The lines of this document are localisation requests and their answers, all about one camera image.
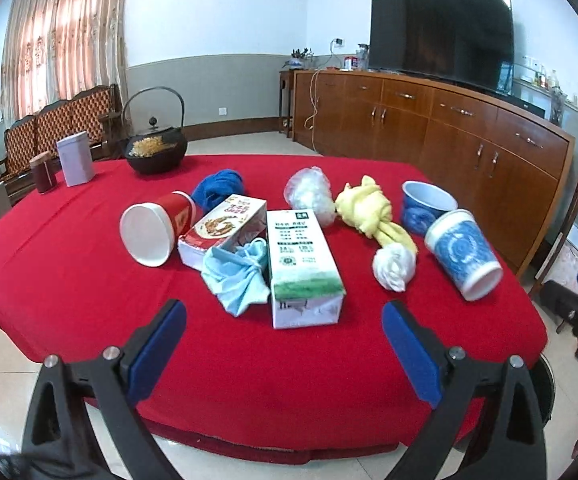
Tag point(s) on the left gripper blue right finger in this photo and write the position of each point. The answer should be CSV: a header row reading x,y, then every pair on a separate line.
x,y
508,441

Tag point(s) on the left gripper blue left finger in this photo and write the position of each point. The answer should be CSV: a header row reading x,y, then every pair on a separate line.
x,y
59,441

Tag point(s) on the blue white paper cup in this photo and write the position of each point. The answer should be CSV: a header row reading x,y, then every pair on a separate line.
x,y
459,245

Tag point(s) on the blue white paper bowl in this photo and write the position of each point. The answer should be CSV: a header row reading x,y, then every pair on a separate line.
x,y
424,203

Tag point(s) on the white tissue ball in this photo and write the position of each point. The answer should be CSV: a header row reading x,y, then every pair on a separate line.
x,y
394,266

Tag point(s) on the red white paper cup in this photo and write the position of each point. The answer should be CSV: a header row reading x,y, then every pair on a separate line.
x,y
149,231

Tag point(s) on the light blue cloth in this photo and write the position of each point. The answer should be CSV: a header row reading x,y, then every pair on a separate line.
x,y
236,278

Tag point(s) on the green white milk carton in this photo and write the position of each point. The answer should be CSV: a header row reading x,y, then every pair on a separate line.
x,y
305,282

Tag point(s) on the yellow cloth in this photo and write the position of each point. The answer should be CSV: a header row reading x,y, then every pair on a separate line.
x,y
368,211

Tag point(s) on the red white food box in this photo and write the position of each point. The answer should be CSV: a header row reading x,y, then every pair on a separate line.
x,y
231,224

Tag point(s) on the black round trash bin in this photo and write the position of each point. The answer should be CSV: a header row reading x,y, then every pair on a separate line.
x,y
543,382

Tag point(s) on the pink floral cushion panel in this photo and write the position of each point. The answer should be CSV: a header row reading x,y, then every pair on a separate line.
x,y
564,270

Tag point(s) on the long wooden sideboard cabinet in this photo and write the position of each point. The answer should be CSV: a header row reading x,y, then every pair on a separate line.
x,y
507,166

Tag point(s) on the red tablecloth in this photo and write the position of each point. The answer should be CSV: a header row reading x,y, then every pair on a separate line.
x,y
68,287

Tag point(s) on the dark brown cylindrical jar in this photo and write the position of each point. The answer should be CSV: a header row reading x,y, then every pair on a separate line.
x,y
43,172

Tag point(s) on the black flat screen television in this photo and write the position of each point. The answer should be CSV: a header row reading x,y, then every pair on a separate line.
x,y
468,42

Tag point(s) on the white rectangular tin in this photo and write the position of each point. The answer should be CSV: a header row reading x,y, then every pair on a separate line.
x,y
75,159

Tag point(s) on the white crumpled plastic bag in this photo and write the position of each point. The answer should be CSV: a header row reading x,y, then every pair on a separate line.
x,y
309,188

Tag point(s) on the wooden lattice bench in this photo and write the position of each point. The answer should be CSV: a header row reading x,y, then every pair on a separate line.
x,y
96,112

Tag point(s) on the beige patterned curtain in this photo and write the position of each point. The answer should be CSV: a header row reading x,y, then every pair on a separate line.
x,y
55,49

